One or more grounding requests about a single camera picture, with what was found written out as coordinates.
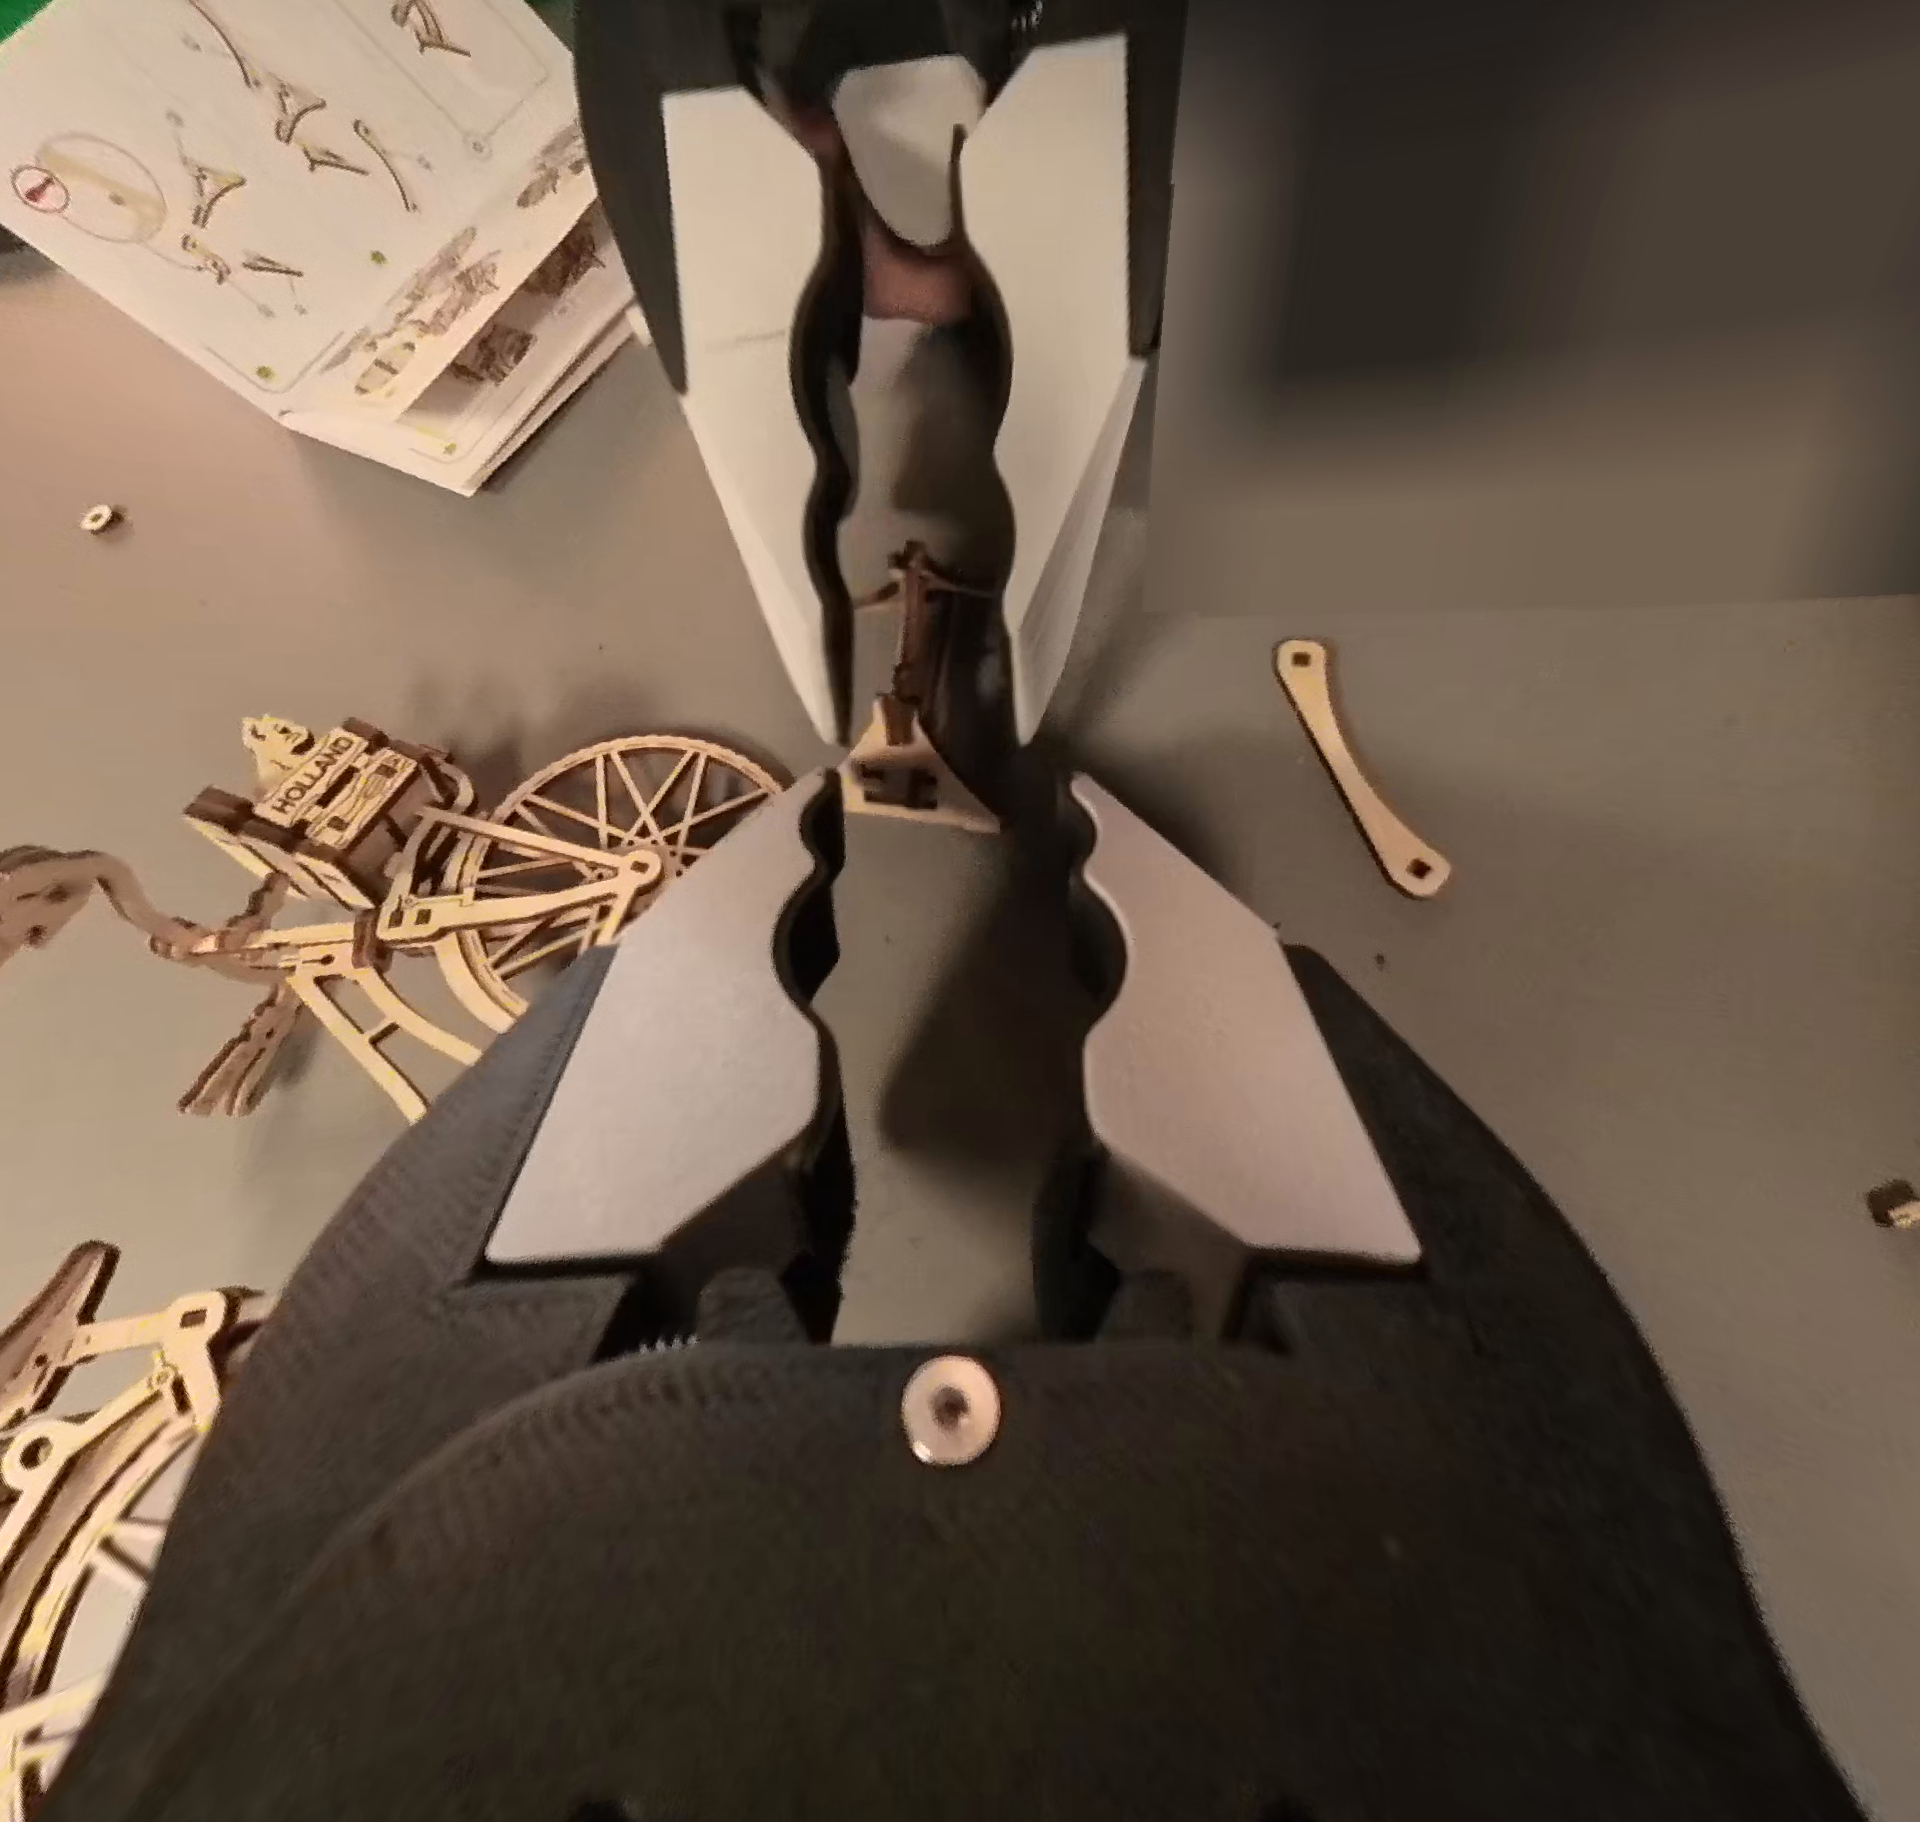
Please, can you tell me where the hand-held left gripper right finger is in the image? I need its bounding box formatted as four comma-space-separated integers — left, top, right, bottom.
1049, 770, 1426, 1268

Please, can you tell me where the wooden bicycle model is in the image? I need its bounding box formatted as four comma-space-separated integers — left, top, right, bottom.
0, 708, 801, 1796

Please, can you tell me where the small wooden part assembly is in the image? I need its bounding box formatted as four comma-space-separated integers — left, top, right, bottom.
840, 538, 1002, 838

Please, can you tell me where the paper instruction booklet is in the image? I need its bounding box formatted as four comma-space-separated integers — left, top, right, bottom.
0, 0, 638, 502

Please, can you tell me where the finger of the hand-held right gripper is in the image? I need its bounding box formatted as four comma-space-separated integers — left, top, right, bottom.
655, 84, 869, 743
947, 35, 1160, 746

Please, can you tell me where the person's right hand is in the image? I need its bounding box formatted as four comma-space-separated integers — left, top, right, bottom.
859, 209, 984, 336

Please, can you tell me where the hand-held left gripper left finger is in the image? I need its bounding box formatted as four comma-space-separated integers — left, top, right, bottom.
480, 764, 848, 1275

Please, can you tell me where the curved wooden strip part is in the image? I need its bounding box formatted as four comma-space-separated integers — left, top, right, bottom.
1271, 632, 1455, 897

